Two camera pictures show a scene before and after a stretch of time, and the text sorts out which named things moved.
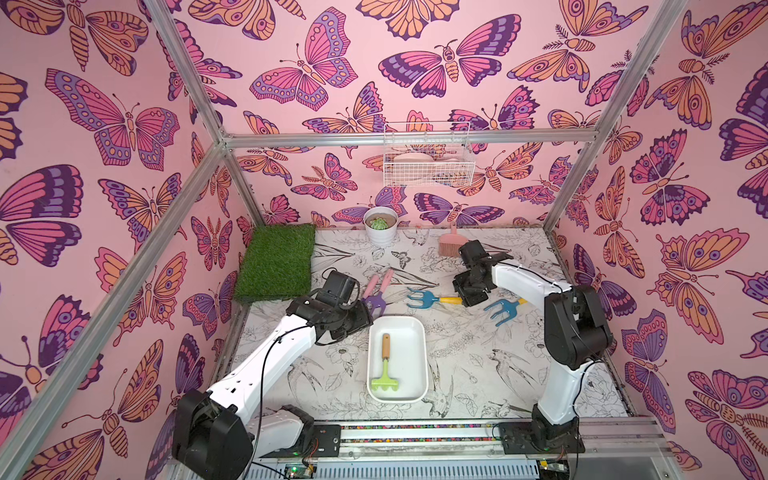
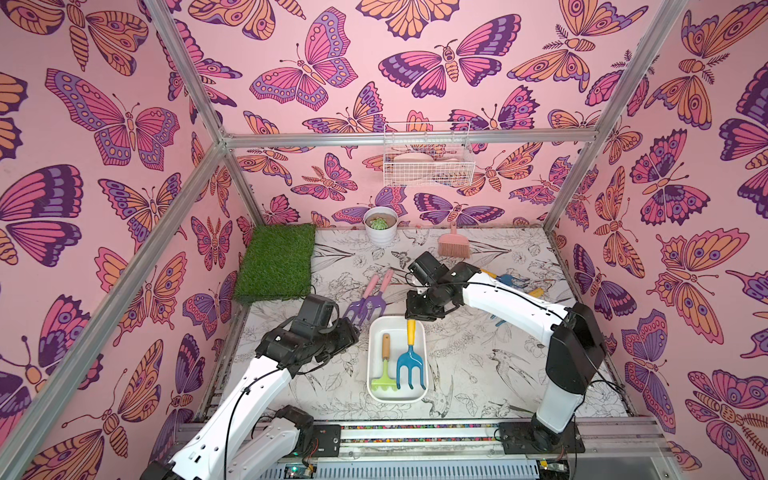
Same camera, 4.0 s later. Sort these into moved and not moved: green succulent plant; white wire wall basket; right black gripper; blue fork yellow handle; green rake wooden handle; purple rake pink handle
Moved: blue fork yellow handle; right black gripper
Not moved: green succulent plant; white wire wall basket; purple rake pink handle; green rake wooden handle
